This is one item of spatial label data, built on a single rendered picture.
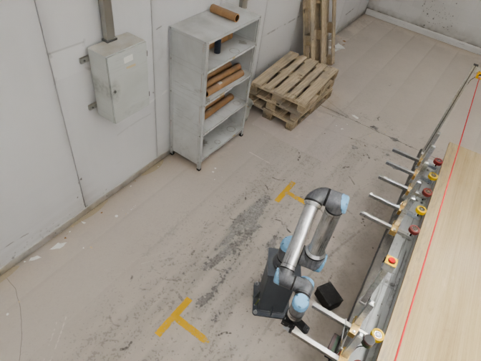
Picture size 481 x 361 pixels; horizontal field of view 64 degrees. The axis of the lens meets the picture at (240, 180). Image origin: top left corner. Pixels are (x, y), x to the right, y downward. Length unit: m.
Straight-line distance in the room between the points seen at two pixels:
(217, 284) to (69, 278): 1.28
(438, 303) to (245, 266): 1.65
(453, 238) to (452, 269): 0.31
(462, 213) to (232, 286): 2.03
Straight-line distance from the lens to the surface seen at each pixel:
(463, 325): 2.99
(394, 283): 3.28
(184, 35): 3.73
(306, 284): 2.32
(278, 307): 3.44
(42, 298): 3.70
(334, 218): 2.53
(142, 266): 3.69
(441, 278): 3.12
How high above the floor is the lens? 3.11
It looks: 45 degrees down
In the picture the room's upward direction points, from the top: 10 degrees clockwise
